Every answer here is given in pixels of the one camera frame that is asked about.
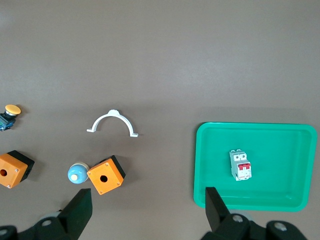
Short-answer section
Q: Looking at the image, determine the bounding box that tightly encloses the orange button box black base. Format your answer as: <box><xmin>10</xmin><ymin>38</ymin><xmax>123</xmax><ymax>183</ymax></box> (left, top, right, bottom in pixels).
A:
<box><xmin>86</xmin><ymin>154</ymin><xmax>126</xmax><ymax>196</ymax></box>
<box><xmin>0</xmin><ymin>149</ymin><xmax>36</xmax><ymax>189</ymax></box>

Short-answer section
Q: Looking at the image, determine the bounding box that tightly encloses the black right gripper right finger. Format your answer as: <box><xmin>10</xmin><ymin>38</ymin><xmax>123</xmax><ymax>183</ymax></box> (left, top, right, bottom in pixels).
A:
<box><xmin>204</xmin><ymin>186</ymin><xmax>251</xmax><ymax>240</ymax></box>

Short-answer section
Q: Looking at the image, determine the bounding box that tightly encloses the blue dome buzzer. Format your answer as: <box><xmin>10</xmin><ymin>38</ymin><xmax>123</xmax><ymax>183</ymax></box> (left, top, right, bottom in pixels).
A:
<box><xmin>67</xmin><ymin>161</ymin><xmax>90</xmax><ymax>185</ymax></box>

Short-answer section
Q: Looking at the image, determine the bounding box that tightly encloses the small white pipe clamp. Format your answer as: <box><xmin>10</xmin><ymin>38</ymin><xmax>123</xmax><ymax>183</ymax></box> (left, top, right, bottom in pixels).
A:
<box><xmin>86</xmin><ymin>108</ymin><xmax>139</xmax><ymax>138</ymax></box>

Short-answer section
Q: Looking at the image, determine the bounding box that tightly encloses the green plastic tray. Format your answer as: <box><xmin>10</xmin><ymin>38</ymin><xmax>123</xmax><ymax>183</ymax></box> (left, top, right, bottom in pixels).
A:
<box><xmin>193</xmin><ymin>121</ymin><xmax>318</xmax><ymax>213</ymax></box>

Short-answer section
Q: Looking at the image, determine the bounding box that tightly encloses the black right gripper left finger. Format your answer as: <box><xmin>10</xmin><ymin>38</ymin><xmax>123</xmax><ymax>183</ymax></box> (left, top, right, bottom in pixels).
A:
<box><xmin>57</xmin><ymin>188</ymin><xmax>94</xmax><ymax>240</ymax></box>

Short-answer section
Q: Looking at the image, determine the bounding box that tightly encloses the yellow mushroom push button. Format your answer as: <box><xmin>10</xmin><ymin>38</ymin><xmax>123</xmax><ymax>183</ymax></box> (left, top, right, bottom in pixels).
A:
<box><xmin>0</xmin><ymin>104</ymin><xmax>22</xmax><ymax>132</ymax></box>

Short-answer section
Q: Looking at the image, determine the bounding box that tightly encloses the white red circuit breaker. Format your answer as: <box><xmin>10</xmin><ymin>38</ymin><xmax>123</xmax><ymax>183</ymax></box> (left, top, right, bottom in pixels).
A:
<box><xmin>228</xmin><ymin>148</ymin><xmax>253</xmax><ymax>182</ymax></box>

